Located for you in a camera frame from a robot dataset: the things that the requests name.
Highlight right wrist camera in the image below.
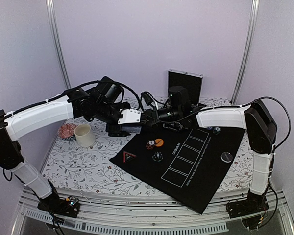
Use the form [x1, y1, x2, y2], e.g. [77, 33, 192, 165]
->
[141, 91, 159, 110]

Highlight blue playing card deck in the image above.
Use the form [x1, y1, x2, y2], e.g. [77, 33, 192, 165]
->
[121, 125, 142, 134]

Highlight orange black chip stack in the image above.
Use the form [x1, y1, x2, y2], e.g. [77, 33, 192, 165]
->
[146, 140, 155, 150]

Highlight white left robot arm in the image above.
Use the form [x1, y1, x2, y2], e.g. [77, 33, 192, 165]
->
[0, 76, 131, 212]

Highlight black white dealer button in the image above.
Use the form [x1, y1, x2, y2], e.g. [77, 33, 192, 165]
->
[220, 152, 233, 163]

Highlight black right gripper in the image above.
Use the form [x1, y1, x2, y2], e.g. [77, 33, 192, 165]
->
[143, 107, 181, 129]

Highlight left aluminium frame post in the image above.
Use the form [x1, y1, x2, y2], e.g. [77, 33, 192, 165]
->
[46, 0, 72, 89]

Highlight green blue chip stack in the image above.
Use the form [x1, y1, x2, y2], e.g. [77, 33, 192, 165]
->
[213, 127, 221, 135]

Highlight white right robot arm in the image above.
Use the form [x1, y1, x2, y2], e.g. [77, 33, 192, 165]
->
[141, 86, 277, 213]

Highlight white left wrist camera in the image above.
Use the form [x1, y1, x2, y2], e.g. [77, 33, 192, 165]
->
[118, 109, 141, 125]

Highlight aluminium frame post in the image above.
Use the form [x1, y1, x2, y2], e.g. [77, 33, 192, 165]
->
[230, 0, 260, 104]
[46, 0, 72, 89]

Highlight front aluminium rail base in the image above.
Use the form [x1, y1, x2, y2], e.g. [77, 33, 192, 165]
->
[13, 188, 294, 235]

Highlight black poker table mat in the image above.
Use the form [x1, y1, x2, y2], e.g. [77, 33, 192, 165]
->
[110, 127, 245, 214]

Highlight right aluminium frame post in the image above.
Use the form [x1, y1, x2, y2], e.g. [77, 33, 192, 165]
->
[230, 0, 260, 104]

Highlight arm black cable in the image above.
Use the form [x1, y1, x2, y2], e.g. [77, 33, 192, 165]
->
[249, 96, 292, 147]
[0, 80, 144, 133]

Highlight triangular all in button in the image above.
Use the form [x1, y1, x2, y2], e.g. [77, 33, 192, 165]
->
[123, 151, 137, 163]

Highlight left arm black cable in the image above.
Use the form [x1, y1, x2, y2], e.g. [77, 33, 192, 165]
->
[0, 80, 144, 133]

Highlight orange big blind button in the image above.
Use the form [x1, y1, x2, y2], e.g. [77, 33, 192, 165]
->
[154, 139, 164, 147]

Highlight red patterned small bowl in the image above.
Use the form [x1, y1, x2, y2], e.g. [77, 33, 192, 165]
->
[57, 123, 77, 141]

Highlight black and green chip stack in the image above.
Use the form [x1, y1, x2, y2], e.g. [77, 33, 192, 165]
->
[152, 152, 163, 162]

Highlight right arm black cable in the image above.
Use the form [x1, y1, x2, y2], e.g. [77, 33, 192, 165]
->
[249, 96, 292, 147]

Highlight aluminium poker chip case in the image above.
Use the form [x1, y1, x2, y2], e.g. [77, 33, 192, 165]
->
[161, 68, 204, 132]

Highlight cream cylindrical cup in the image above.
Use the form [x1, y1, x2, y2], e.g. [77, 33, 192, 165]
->
[74, 124, 96, 147]

